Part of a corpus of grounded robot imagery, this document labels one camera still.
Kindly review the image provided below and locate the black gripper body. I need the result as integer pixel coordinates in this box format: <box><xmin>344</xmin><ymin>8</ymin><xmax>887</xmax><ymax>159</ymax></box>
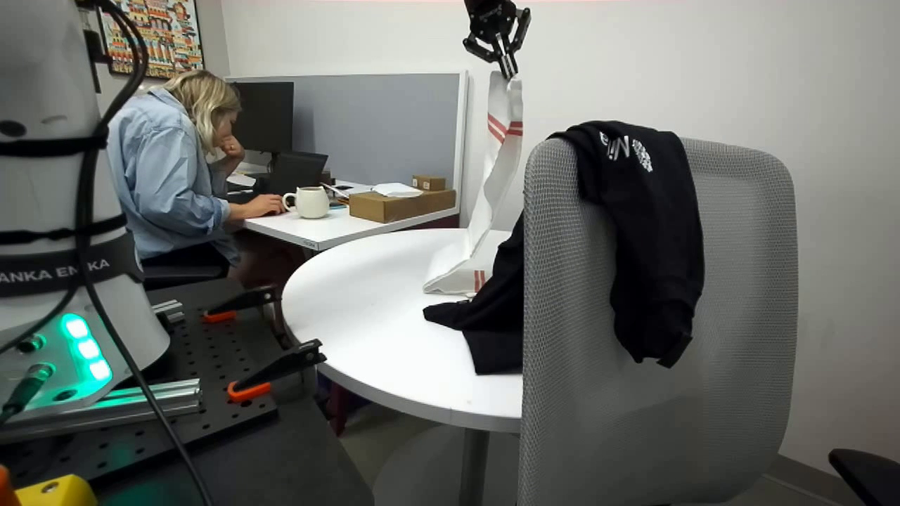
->
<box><xmin>465</xmin><ymin>0</ymin><xmax>532</xmax><ymax>38</ymax></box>

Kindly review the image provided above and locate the black t-shirt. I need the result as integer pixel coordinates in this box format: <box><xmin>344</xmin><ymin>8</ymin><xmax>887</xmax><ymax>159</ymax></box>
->
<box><xmin>421</xmin><ymin>121</ymin><xmax>705</xmax><ymax>375</ymax></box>

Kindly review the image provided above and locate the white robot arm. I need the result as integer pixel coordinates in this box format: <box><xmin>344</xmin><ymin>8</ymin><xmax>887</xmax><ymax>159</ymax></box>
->
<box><xmin>0</xmin><ymin>0</ymin><xmax>171</xmax><ymax>419</ymax></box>

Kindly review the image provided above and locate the seated person in blue shirt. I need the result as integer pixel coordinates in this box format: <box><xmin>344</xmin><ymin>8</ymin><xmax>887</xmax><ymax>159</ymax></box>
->
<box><xmin>107</xmin><ymin>72</ymin><xmax>283</xmax><ymax>285</ymax></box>

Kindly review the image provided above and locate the grey chair backrest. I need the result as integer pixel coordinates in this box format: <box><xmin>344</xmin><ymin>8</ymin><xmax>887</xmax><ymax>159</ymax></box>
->
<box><xmin>517</xmin><ymin>142</ymin><xmax>799</xmax><ymax>506</ymax></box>

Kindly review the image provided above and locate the black chair armrest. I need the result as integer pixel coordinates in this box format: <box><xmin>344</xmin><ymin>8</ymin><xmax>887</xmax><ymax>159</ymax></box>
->
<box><xmin>830</xmin><ymin>451</ymin><xmax>900</xmax><ymax>506</ymax></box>

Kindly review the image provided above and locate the grey partition panel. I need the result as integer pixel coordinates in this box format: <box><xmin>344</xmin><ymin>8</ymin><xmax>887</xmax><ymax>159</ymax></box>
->
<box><xmin>234</xmin><ymin>74</ymin><xmax>466</xmax><ymax>184</ymax></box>

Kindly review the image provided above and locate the cardboard box on desk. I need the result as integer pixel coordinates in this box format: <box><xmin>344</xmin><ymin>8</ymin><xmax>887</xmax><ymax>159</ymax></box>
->
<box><xmin>349</xmin><ymin>178</ymin><xmax>455</xmax><ymax>223</ymax></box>

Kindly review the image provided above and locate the black computer monitor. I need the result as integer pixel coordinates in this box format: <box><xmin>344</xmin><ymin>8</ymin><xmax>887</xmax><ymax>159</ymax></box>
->
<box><xmin>234</xmin><ymin>82</ymin><xmax>293</xmax><ymax>152</ymax></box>

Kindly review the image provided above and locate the white mug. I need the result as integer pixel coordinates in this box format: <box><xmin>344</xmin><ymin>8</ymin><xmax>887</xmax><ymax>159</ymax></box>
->
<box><xmin>280</xmin><ymin>186</ymin><xmax>330</xmax><ymax>221</ymax></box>

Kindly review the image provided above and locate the white side desk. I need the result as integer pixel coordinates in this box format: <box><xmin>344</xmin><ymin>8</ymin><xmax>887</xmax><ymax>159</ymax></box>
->
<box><xmin>245</xmin><ymin>208</ymin><xmax>458</xmax><ymax>252</ymax></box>

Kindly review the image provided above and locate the left orange black clamp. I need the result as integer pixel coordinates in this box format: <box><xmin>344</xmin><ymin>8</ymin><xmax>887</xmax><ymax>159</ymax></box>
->
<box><xmin>203</xmin><ymin>288</ymin><xmax>278</xmax><ymax>323</ymax></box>

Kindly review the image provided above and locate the orange black clamp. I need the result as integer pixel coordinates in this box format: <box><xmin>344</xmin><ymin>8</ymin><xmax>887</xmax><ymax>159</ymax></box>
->
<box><xmin>203</xmin><ymin>288</ymin><xmax>278</xmax><ymax>323</ymax></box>
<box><xmin>224</xmin><ymin>342</ymin><xmax>325</xmax><ymax>406</ymax></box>

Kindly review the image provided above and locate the black perforated breadboard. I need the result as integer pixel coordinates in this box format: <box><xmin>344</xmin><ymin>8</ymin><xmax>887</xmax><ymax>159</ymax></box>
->
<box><xmin>0</xmin><ymin>316</ymin><xmax>278</xmax><ymax>481</ymax></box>

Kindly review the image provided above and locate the right orange black clamp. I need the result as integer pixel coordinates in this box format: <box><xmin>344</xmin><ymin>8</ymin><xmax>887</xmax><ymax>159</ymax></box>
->
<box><xmin>224</xmin><ymin>342</ymin><xmax>325</xmax><ymax>406</ymax></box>

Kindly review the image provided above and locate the yellow object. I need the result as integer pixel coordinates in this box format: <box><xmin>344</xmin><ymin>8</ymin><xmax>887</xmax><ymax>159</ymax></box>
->
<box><xmin>16</xmin><ymin>476</ymin><xmax>98</xmax><ymax>506</ymax></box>

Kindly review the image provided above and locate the colourful wall poster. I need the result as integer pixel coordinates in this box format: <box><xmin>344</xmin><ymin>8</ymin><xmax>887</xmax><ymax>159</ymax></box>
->
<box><xmin>98</xmin><ymin>0</ymin><xmax>206</xmax><ymax>79</ymax></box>

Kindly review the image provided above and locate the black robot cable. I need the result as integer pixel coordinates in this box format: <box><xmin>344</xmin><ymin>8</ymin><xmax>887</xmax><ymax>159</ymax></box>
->
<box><xmin>68</xmin><ymin>0</ymin><xmax>217</xmax><ymax>506</ymax></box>

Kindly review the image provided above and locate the left aluminium rail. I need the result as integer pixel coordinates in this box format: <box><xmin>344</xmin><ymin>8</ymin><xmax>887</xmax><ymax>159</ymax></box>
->
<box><xmin>0</xmin><ymin>381</ymin><xmax>203</xmax><ymax>446</ymax></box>

